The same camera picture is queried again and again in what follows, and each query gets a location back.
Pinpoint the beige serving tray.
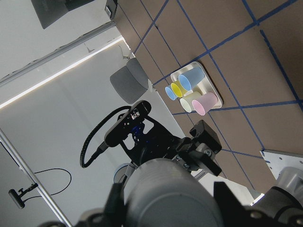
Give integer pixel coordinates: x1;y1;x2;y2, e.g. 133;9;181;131
170;61;224;109

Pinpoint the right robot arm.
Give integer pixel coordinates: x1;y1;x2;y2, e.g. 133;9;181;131
104;159;303;227

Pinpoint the light blue cup far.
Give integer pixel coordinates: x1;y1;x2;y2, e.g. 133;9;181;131
165;86;177;100

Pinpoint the pale green cup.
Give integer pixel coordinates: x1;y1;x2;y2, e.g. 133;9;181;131
180;91;201;113

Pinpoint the light blue cup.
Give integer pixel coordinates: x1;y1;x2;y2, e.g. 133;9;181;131
178;67;205;91
165;86;177;100

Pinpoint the grey cup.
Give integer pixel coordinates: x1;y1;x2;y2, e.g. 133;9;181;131
124;158;224;227

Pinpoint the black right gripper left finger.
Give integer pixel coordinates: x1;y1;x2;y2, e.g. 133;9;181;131
104;183;125;227

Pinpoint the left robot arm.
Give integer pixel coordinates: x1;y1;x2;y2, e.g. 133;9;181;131
113;118;222;184

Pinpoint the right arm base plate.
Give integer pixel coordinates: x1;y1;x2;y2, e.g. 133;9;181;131
260;149;303;180

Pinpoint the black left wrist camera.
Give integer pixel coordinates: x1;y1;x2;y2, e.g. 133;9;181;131
104;100;152;147

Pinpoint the yellow cup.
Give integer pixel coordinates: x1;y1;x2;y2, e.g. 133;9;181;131
171;80;187;98

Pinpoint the light blue cup near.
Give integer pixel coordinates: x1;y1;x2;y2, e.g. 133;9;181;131
178;67;205;91

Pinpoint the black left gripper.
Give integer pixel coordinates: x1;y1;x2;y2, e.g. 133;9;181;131
120;118;222;176

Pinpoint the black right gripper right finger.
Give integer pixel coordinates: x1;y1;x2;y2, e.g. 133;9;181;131
214;182;249;227

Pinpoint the pink cup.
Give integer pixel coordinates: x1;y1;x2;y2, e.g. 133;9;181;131
192;92;218;116

